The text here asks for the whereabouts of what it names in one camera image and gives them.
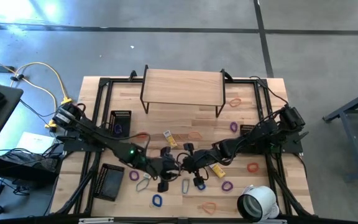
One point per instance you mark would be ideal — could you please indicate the black mesh basket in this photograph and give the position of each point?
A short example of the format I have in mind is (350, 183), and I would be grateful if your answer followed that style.
(124, 115)
(246, 128)

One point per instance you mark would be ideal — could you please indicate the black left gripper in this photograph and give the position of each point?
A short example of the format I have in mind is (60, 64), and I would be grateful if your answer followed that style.
(163, 168)

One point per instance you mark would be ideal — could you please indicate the black mesh flat tray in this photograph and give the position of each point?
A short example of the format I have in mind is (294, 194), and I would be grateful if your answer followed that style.
(110, 183)

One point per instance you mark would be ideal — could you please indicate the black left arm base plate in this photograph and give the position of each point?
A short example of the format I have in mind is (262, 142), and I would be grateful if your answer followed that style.
(73, 147)

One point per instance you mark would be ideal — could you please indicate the grey rubber band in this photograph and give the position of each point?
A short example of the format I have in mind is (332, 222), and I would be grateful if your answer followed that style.
(136, 188)

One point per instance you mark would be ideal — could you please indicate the orange coil wristband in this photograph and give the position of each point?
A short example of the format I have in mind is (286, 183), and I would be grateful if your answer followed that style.
(252, 164)

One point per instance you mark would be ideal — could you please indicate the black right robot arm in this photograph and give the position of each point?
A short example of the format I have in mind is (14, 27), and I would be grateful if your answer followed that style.
(247, 137)

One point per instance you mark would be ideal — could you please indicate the red coil wristband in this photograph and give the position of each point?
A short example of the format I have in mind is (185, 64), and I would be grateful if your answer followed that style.
(139, 135)

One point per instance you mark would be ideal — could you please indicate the black side table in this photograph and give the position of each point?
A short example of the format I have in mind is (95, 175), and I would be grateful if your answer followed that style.
(2, 124)

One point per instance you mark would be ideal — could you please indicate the white cylinder with dark lens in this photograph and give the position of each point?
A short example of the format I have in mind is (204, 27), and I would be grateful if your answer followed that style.
(263, 197)

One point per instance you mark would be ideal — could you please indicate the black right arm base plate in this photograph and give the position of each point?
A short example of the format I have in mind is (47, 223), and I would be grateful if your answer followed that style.
(291, 146)

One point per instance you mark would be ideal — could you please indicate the purple coil wristband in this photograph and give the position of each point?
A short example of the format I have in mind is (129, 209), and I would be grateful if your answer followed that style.
(130, 175)
(231, 126)
(227, 189)
(115, 128)

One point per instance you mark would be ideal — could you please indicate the dark grey bag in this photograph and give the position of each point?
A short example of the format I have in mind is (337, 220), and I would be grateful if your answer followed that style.
(26, 158)

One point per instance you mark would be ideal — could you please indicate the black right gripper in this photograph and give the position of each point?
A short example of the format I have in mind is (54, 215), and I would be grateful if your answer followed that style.
(197, 161)

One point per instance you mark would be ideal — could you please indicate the silver metal bracket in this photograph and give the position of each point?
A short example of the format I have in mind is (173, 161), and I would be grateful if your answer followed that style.
(96, 220)

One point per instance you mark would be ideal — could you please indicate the black metal table frame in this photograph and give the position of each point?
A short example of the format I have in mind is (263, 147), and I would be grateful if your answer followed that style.
(120, 81)

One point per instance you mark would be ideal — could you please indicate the wooden shelf riser black legs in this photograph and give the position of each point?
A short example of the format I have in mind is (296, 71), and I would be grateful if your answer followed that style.
(182, 87)

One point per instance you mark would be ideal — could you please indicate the grey-blue metal table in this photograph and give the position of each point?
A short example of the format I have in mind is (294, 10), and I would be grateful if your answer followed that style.
(348, 149)

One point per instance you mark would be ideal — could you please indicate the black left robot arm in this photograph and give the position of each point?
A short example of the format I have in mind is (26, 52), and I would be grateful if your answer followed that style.
(104, 140)

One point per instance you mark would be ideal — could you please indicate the white flat box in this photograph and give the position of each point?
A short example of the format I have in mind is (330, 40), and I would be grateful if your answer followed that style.
(34, 141)

